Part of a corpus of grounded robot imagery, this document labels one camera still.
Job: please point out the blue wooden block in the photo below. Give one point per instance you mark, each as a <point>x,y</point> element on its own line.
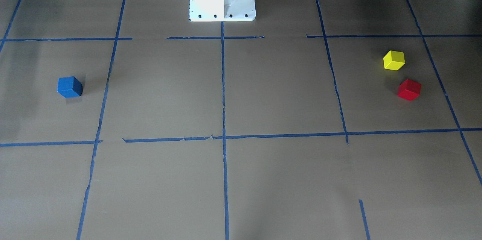
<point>69,87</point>

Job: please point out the yellow wooden block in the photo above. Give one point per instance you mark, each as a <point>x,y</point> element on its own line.
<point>393,60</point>

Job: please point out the red wooden block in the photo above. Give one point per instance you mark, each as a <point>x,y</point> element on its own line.
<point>409,90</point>

